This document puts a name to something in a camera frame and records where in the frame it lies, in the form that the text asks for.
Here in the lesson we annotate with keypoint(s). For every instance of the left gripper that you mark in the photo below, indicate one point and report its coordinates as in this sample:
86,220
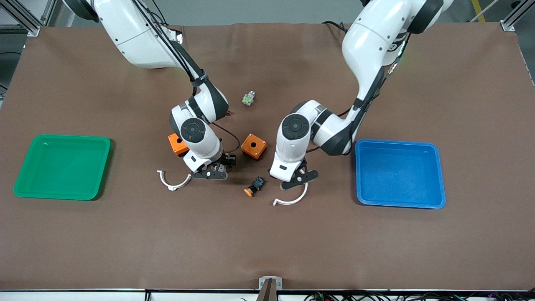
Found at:
269,171

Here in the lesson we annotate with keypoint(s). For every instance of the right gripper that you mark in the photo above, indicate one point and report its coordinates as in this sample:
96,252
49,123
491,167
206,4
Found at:
228,160

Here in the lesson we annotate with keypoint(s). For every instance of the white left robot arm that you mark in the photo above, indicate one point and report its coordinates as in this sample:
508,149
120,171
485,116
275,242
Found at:
368,46

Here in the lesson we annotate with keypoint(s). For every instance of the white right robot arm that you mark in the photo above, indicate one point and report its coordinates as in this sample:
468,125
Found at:
138,37

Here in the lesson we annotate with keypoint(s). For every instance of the white half-round pipe clamp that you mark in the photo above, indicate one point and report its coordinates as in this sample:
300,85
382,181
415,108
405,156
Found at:
288,203
171,187

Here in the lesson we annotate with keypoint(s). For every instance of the orange mushroom push button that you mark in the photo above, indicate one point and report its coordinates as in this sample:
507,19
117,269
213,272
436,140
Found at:
250,191

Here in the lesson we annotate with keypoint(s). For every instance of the orange button box black base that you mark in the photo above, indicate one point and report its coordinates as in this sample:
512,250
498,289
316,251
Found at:
260,147
177,145

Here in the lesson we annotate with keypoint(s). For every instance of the brown table mat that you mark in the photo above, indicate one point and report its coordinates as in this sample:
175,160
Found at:
267,242

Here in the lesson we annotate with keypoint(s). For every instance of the blue plastic tray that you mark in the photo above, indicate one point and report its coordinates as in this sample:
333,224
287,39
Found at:
399,173

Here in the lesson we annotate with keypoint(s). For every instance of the green plastic tray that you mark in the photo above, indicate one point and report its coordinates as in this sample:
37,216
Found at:
62,167

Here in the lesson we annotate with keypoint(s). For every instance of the grey metal bracket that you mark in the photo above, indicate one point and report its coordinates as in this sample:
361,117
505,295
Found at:
263,282

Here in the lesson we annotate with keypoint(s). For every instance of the aluminium frame profile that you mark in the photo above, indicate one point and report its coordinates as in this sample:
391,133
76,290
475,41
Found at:
512,19
25,19

